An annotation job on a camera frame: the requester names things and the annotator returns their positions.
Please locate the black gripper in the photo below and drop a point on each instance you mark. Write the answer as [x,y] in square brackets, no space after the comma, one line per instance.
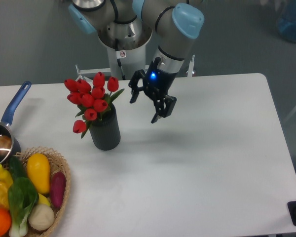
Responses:
[156,84]

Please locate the red tulip bouquet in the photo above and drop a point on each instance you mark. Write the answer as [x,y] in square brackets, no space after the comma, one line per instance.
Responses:
[95,100]

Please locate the dark grey ribbed vase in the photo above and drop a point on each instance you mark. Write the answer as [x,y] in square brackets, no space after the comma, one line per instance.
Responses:
[105,133]

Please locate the woven bamboo basket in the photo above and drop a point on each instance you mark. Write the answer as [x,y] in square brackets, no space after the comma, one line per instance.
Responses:
[57,163]

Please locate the purple eggplant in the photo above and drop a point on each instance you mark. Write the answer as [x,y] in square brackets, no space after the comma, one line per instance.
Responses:
[57,189]

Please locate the yellow squash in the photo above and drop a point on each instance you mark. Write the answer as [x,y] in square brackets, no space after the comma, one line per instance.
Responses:
[38,171]

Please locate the blue transparent container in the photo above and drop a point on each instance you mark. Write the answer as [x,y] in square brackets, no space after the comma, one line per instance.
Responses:
[286,23]

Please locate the bread roll in pan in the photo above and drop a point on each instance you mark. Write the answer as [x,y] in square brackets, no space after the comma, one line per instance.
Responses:
[5,145]

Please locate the green bok choy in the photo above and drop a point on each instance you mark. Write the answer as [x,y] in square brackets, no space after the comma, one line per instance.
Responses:
[22,196]

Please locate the white garlic bulb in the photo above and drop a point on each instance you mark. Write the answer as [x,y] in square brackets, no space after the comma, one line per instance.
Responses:
[41,217]

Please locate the small yellow pepper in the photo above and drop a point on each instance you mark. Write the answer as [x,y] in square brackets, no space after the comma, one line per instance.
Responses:
[5,176]

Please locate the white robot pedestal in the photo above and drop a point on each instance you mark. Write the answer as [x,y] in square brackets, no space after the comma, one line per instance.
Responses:
[118,28]

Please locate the white table clamp bracket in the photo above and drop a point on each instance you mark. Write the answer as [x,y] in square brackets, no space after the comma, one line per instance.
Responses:
[191,70]

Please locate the blue handled saucepan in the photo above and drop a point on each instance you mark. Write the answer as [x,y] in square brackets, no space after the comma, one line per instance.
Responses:
[7,118]

